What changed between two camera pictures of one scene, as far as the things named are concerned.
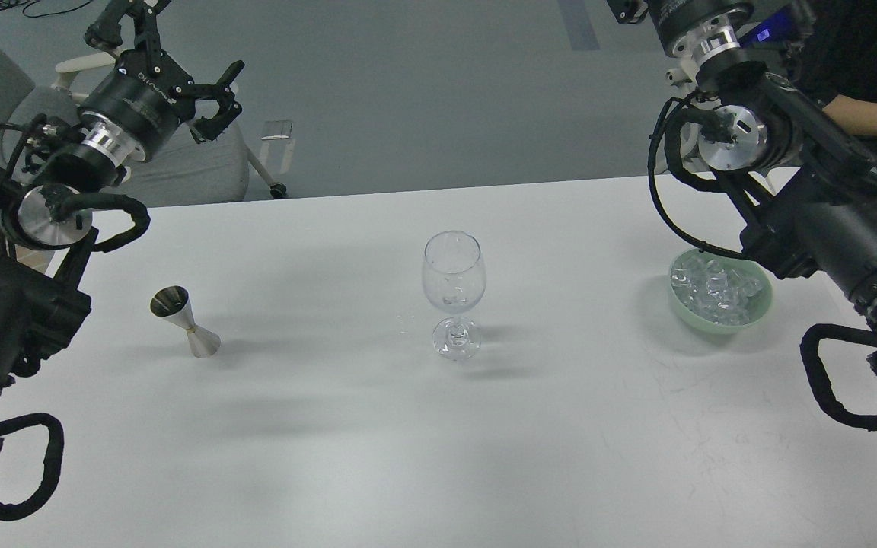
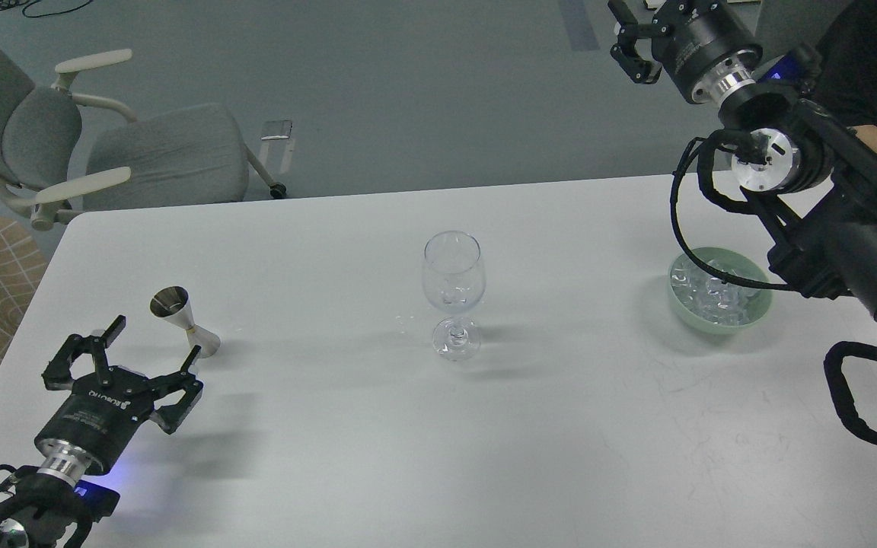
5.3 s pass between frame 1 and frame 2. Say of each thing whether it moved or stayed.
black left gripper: moved
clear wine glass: stayed
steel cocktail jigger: stayed
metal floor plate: stayed
